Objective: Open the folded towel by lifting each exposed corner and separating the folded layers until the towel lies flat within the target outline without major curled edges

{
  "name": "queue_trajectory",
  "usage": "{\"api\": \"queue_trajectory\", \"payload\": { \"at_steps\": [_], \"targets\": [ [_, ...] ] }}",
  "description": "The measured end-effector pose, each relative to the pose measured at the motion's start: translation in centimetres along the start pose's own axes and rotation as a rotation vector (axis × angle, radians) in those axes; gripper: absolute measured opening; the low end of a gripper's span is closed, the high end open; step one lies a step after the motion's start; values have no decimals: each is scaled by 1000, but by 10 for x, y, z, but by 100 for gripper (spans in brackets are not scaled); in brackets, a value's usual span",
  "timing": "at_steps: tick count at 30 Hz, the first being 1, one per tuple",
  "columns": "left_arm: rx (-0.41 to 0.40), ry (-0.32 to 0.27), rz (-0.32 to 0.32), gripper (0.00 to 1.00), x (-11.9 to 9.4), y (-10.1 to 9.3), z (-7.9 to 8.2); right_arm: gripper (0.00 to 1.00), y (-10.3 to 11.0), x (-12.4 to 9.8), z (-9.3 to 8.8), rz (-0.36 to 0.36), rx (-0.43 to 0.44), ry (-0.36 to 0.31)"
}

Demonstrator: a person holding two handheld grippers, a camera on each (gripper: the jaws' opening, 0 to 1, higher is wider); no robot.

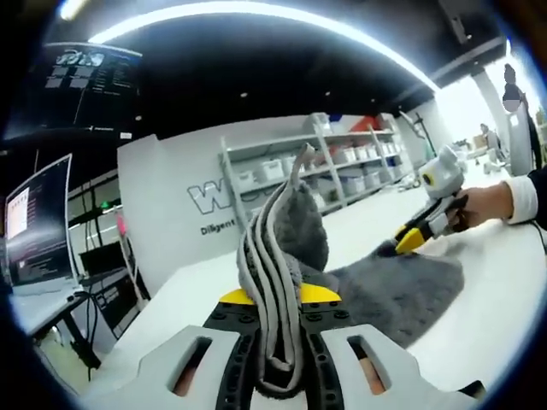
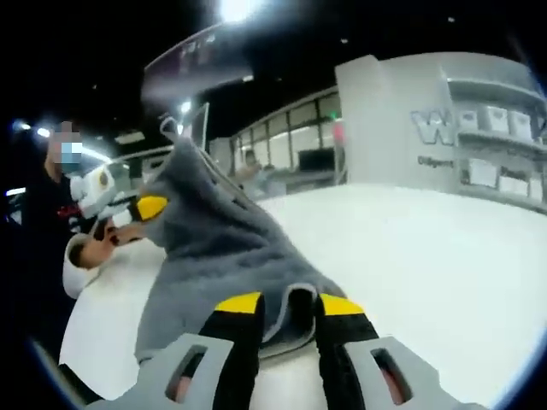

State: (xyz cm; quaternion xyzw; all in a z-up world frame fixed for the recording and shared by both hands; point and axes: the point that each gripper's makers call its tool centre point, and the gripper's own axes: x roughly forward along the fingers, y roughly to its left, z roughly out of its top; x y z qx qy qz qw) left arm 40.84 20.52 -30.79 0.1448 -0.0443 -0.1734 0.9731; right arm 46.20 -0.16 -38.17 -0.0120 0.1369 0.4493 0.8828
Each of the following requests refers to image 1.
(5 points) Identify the grey towel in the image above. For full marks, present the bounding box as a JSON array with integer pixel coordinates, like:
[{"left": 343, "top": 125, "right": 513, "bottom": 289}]
[{"left": 236, "top": 143, "right": 467, "bottom": 395}]

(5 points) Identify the person's right hand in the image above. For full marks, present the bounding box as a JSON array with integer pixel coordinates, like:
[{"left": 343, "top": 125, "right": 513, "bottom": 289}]
[{"left": 451, "top": 180, "right": 515, "bottom": 232}]

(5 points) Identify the black coat stand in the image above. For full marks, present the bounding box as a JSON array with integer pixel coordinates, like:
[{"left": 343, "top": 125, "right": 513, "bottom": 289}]
[{"left": 399, "top": 109, "right": 438, "bottom": 155}]

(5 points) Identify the grey metal shelf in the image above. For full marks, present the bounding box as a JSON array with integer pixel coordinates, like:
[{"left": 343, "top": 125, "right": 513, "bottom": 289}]
[{"left": 219, "top": 112, "right": 412, "bottom": 220}]

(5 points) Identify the black desk monitor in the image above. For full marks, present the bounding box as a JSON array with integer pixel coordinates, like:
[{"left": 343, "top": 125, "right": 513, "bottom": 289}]
[{"left": 79, "top": 249, "right": 130, "bottom": 285}]

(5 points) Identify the row of white storage bins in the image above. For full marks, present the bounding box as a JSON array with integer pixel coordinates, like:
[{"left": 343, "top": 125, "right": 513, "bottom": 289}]
[{"left": 237, "top": 140, "right": 405, "bottom": 202}]

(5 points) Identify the grey office desk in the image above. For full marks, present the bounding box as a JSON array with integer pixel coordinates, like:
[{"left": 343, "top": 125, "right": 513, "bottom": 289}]
[{"left": 8, "top": 279, "right": 102, "bottom": 382}]

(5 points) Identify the lit computer monitor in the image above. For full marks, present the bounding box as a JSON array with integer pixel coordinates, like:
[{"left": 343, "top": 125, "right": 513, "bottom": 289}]
[{"left": 3, "top": 153, "right": 81, "bottom": 288}]

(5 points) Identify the ceiling light strip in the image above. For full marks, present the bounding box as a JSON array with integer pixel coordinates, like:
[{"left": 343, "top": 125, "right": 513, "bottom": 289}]
[{"left": 87, "top": 3, "right": 442, "bottom": 93}]

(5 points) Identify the hanging dark screen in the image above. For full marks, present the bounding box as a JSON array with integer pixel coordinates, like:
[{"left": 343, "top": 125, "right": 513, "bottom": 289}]
[{"left": 16, "top": 41, "right": 144, "bottom": 130}]

